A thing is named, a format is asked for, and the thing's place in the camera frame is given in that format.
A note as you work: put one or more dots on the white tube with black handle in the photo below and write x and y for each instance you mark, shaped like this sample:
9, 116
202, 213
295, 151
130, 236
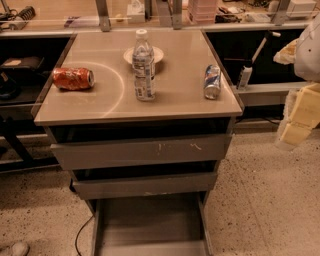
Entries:
246, 71

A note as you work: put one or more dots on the pink stacked trays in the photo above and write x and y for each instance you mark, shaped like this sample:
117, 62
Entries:
202, 11

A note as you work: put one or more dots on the crushed orange soda can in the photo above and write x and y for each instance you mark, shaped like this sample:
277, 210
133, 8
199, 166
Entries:
73, 79

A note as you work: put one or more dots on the grey drawer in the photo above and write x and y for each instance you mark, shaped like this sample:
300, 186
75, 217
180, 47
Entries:
159, 225
145, 143
145, 180

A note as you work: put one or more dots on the grey bottom drawer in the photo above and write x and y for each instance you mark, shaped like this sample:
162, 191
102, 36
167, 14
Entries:
159, 225

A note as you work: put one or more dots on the clear plastic water bottle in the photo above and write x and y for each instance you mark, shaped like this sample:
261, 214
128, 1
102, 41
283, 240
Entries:
144, 73

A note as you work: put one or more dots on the small white plate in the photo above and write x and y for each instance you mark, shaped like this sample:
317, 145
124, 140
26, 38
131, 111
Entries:
136, 55

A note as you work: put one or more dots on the blue silver soda can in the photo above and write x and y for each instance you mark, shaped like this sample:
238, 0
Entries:
212, 85

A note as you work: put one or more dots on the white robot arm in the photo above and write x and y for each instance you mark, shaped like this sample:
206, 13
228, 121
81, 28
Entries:
304, 54

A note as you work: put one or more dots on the white shoe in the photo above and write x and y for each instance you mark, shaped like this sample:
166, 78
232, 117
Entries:
17, 249

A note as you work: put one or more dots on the white tissue box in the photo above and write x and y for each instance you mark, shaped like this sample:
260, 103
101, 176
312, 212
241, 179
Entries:
135, 12

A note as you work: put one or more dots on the black coiled tool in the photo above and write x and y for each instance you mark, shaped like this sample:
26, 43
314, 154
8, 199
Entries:
26, 14

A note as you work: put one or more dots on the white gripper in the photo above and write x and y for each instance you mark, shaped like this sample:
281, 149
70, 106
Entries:
309, 58

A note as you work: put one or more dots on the dark flat case on shelf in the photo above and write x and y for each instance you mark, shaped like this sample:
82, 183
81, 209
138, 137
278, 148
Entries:
32, 63

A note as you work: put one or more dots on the white box on bench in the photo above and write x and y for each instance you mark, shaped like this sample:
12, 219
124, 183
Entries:
300, 8

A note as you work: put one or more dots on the grey top drawer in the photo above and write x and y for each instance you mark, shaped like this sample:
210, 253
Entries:
145, 143

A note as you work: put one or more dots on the grey drawer cabinet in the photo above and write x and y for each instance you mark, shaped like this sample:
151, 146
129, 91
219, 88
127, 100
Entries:
148, 119

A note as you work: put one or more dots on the grey middle drawer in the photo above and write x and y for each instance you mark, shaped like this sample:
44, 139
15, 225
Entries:
145, 180

